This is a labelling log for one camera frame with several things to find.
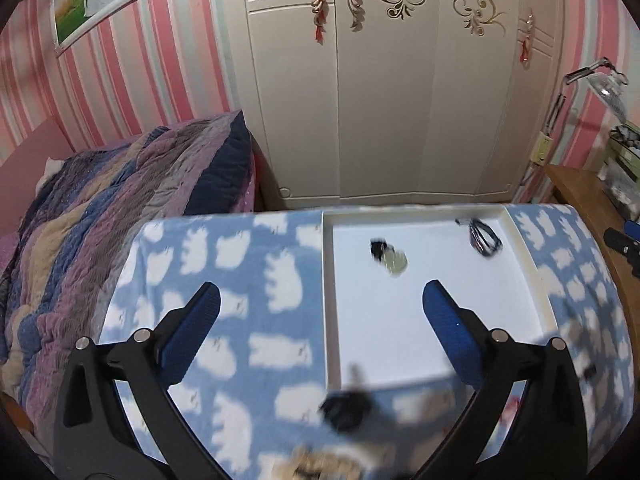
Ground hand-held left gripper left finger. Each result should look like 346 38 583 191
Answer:
52 281 236 480

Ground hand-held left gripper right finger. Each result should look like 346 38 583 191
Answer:
410 280 588 480

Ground white tray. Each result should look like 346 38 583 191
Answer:
321 203 556 392

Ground blue cloud-print blanket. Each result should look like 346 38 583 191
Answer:
100 202 626 480

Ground black scrunchie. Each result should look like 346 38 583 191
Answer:
320 392 371 433

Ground striped purple quilt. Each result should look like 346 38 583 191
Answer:
0 110 258 461

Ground wooden desk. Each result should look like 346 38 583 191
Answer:
545 162 640 306

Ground black remote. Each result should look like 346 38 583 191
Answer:
602 227 640 256

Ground cream wardrobe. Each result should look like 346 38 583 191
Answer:
220 0 576 208

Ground pink headboard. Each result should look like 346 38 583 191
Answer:
0 119 76 171

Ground black braided bracelet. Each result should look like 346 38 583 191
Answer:
455 217 503 257

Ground black and cream hair tie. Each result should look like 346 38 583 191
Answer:
369 239 408 277

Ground wall outlet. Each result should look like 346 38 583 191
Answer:
531 131 553 166

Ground wall poster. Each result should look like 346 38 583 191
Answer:
50 0 171 57

